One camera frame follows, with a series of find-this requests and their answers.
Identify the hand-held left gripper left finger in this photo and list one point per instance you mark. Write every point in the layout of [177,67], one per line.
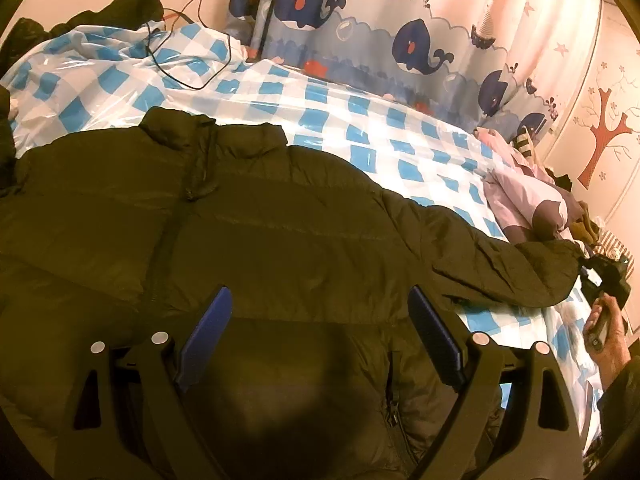
[207,340]

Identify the dark olive puffer jacket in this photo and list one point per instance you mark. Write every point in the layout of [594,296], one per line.
[275,220]

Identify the whale print curtain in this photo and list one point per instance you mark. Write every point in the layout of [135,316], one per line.
[375,20]

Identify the tree wall sticker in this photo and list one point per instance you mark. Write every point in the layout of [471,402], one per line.
[605,135]

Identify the blue checkered plastic sheet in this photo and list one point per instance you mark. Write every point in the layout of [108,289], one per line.
[350,110]

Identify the pile of dark clothes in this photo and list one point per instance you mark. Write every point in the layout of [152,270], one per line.
[131,7]

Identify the brown cloth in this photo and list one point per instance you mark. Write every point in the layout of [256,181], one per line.
[587,220]

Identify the person's right hand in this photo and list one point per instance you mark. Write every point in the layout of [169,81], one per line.
[612,347]

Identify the striped sock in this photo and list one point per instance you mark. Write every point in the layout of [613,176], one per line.
[523,142]

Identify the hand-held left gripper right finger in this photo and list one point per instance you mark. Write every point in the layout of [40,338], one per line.
[435,332]

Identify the person's right forearm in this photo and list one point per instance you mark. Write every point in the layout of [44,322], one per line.
[622,410]

